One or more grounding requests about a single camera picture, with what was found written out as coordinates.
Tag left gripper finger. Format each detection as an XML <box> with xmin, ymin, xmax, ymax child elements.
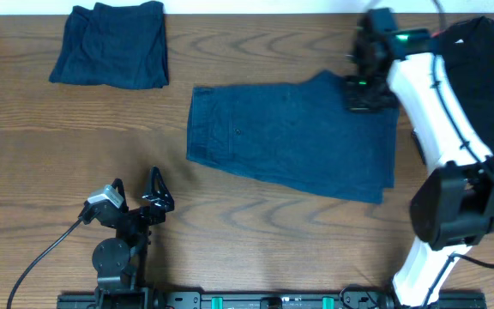
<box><xmin>142</xmin><ymin>166</ymin><xmax>175</xmax><ymax>211</ymax></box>
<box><xmin>111</xmin><ymin>178</ymin><xmax>128</xmax><ymax>210</ymax></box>

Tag blue denim shorts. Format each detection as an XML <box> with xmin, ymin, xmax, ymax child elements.
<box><xmin>186</xmin><ymin>70</ymin><xmax>399</xmax><ymax>203</ymax></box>

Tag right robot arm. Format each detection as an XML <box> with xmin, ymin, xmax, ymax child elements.
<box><xmin>344</xmin><ymin>8</ymin><xmax>494</xmax><ymax>308</ymax></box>

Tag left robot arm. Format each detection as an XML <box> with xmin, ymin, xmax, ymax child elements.
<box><xmin>79</xmin><ymin>167</ymin><xmax>174</xmax><ymax>309</ymax></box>

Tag folded dark navy garment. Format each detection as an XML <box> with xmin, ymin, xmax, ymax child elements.
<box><xmin>49</xmin><ymin>1</ymin><xmax>170</xmax><ymax>90</ymax></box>

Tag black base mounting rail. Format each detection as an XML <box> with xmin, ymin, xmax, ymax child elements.
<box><xmin>57</xmin><ymin>290</ymin><xmax>487</xmax><ymax>309</ymax></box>

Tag left black camera cable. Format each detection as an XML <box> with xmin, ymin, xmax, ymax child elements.
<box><xmin>7</xmin><ymin>217</ymin><xmax>86</xmax><ymax>309</ymax></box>

